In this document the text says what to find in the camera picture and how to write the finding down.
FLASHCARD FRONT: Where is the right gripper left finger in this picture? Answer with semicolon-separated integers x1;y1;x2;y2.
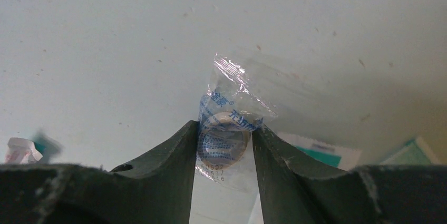
1;121;198;223

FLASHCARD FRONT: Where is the white long gauze packet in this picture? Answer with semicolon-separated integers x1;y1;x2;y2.
380;137;442;165

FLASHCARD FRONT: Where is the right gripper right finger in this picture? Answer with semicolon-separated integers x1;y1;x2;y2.
252;127;446;223

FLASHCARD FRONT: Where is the teal medical gauze packet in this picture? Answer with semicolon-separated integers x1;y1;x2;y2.
277;132;362;170

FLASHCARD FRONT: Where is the tape roll clear bag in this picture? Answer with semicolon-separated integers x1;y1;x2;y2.
196;53;277;184

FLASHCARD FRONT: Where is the teal capped small tube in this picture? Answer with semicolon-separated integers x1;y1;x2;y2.
5;132;63;164

